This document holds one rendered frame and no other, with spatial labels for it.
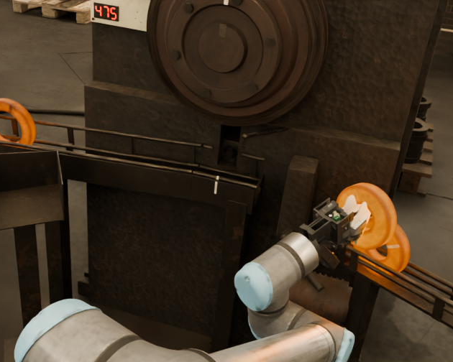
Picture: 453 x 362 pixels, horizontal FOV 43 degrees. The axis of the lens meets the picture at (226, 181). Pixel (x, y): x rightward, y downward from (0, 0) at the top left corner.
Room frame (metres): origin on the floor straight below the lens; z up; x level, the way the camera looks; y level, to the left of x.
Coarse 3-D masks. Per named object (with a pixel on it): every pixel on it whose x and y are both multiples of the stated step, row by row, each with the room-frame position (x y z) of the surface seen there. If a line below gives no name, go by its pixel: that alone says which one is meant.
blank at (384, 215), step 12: (348, 192) 1.16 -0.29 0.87; (360, 192) 1.14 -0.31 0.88; (372, 192) 1.12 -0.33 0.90; (384, 192) 1.13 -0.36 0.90; (360, 204) 1.14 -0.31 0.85; (372, 204) 1.11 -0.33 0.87; (384, 204) 1.10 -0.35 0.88; (372, 216) 1.11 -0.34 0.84; (384, 216) 1.09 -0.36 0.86; (396, 216) 1.10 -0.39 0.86; (372, 228) 1.10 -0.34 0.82; (384, 228) 1.08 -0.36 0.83; (360, 240) 1.12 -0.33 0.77; (372, 240) 1.09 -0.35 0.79; (384, 240) 1.08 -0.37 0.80
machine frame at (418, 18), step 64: (384, 0) 1.51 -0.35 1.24; (448, 0) 1.56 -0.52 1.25; (128, 64) 1.68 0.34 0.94; (384, 64) 1.50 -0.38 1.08; (128, 128) 1.62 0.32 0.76; (192, 128) 1.57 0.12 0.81; (256, 128) 1.52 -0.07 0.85; (320, 128) 1.52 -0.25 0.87; (384, 128) 1.49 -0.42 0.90; (128, 192) 1.62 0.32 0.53; (320, 192) 1.47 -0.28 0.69; (128, 256) 1.62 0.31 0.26; (192, 256) 1.56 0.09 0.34; (256, 256) 1.51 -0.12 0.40; (192, 320) 1.56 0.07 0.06
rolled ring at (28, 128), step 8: (0, 104) 1.64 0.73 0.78; (8, 104) 1.63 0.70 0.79; (16, 104) 1.64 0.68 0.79; (8, 112) 1.63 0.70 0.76; (16, 112) 1.63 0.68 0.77; (24, 112) 1.64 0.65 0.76; (24, 120) 1.62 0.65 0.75; (32, 120) 1.65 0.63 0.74; (24, 128) 1.62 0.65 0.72; (32, 128) 1.63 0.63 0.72; (0, 136) 1.67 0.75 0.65; (24, 136) 1.62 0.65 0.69; (32, 136) 1.63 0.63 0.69
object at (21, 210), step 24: (0, 168) 1.43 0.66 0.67; (24, 168) 1.45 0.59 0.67; (48, 168) 1.48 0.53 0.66; (0, 192) 1.42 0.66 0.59; (24, 192) 1.43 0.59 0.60; (48, 192) 1.43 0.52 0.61; (0, 216) 1.30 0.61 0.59; (24, 216) 1.31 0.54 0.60; (48, 216) 1.31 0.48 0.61; (24, 240) 1.33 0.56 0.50; (24, 264) 1.33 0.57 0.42; (24, 288) 1.32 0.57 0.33; (24, 312) 1.32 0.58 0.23
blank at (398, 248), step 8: (368, 224) 1.22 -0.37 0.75; (400, 232) 1.17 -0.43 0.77; (392, 240) 1.16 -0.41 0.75; (400, 240) 1.15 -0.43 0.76; (392, 248) 1.16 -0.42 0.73; (400, 248) 1.14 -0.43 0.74; (408, 248) 1.15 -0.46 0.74; (360, 256) 1.22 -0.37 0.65; (376, 256) 1.20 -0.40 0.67; (384, 256) 1.20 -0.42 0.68; (392, 256) 1.15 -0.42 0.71; (400, 256) 1.14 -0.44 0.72; (408, 256) 1.15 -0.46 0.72; (392, 264) 1.15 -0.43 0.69; (400, 264) 1.13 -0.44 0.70
